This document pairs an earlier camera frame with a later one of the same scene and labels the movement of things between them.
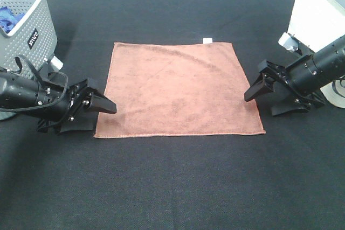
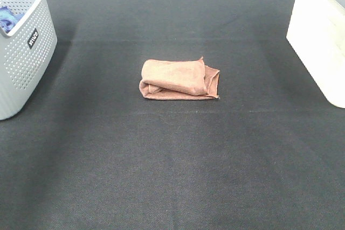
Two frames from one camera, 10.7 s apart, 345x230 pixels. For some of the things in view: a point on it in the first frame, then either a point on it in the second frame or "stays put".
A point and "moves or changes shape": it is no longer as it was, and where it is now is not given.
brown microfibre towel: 179,89 moves or changes shape
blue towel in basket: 8,20 stays put
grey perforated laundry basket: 34,37 stays put
